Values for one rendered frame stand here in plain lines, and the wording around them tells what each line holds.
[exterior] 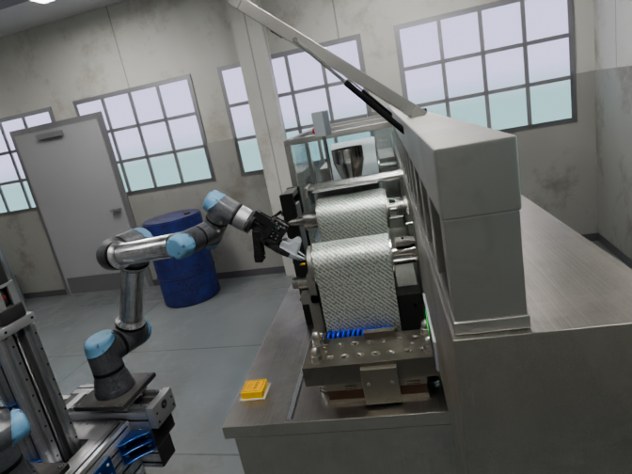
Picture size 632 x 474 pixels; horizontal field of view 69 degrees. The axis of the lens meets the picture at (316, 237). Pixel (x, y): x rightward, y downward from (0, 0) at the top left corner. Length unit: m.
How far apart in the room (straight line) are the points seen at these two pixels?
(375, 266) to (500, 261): 0.89
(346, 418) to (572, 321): 0.87
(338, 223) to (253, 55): 3.51
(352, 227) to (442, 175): 1.13
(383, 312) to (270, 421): 0.46
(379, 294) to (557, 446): 0.88
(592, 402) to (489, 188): 0.27
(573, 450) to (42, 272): 6.86
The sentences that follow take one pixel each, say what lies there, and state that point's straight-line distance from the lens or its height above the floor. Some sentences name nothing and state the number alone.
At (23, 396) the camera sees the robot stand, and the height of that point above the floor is 1.01.
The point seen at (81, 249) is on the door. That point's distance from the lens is 6.55.
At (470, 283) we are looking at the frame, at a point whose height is 1.50.
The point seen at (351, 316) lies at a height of 1.08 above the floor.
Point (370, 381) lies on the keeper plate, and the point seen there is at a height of 0.98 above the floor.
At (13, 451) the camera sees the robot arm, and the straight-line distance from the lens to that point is 1.69.
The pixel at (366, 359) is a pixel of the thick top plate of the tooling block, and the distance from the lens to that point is 1.33.
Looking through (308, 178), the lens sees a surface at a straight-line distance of 2.41.
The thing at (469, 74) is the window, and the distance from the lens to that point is 4.77.
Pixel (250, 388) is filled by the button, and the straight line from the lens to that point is 1.53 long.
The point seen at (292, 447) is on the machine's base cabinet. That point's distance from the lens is 1.44.
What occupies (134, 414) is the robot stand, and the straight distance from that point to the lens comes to 1.99.
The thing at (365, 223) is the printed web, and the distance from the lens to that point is 1.61.
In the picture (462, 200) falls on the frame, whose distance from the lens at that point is 0.50.
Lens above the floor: 1.71
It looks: 15 degrees down
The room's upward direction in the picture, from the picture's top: 11 degrees counter-clockwise
